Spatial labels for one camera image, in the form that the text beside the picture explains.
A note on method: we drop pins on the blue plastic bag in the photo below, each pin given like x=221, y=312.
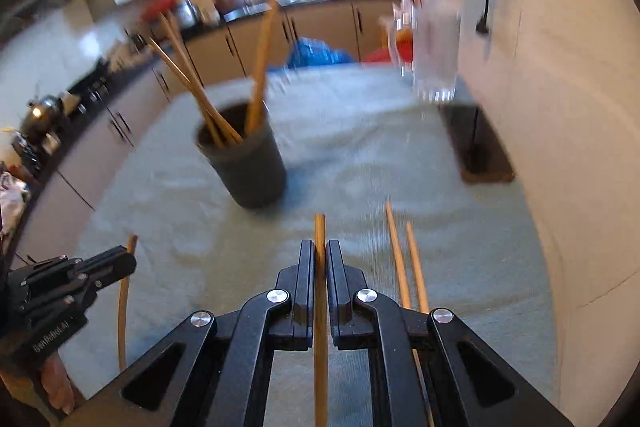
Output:
x=315, y=54

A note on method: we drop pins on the smartphone in brown case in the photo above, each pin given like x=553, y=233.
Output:
x=475, y=142

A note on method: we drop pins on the steel kettle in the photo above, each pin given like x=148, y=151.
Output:
x=42, y=112

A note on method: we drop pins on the dark grey utensil holder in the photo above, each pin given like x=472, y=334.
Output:
x=250, y=177

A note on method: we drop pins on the grey-blue tablecloth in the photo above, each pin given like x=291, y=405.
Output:
x=350, y=157

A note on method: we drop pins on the clear glass beer mug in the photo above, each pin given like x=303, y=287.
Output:
x=435, y=57

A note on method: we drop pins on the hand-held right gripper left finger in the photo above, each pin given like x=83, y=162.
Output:
x=306, y=287

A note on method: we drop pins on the red pot lid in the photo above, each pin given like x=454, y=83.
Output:
x=156, y=7

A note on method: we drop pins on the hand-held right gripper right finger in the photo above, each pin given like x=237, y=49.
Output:
x=335, y=287

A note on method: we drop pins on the black gas stove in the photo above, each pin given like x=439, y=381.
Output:
x=30, y=154

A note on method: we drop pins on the white patterned cloth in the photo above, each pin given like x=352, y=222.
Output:
x=12, y=202

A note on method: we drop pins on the black kitchen countertop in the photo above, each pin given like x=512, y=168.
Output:
x=260, y=7

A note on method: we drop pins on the steel cooking pot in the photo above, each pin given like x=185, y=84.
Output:
x=186, y=13

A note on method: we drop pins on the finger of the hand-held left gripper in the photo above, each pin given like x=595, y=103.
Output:
x=110, y=264

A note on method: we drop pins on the person's left hand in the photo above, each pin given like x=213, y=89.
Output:
x=57, y=382

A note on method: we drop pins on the beige lower kitchen cabinets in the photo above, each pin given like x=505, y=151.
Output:
x=220, y=57

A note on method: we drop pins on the red plastic basin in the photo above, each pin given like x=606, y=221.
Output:
x=375, y=54

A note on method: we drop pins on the tan wooden chopstick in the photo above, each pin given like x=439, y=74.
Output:
x=186, y=67
x=121, y=322
x=396, y=247
x=416, y=267
x=320, y=227
x=260, y=72
x=190, y=84

